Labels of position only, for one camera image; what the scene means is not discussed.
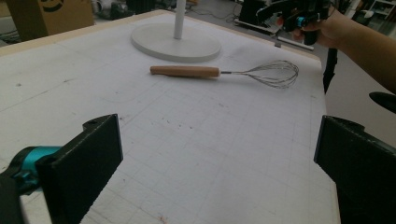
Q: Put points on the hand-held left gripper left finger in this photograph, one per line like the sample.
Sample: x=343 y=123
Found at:
x=84 y=165

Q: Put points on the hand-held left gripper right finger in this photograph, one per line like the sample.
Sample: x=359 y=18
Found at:
x=358 y=165

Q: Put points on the black shoe tip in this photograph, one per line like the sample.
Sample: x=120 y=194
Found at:
x=384 y=101

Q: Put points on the white round lamp stand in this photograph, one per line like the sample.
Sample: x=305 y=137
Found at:
x=176 y=43

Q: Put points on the brown cardboard box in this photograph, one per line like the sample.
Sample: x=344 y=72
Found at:
x=46 y=15

